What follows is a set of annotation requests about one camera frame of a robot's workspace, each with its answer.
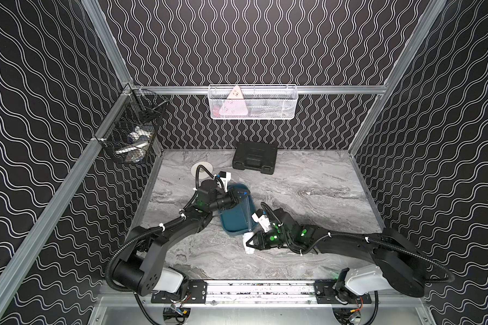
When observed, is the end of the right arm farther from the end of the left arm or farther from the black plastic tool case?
the black plastic tool case

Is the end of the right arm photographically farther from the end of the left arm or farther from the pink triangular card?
the pink triangular card

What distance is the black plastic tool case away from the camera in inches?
42.7
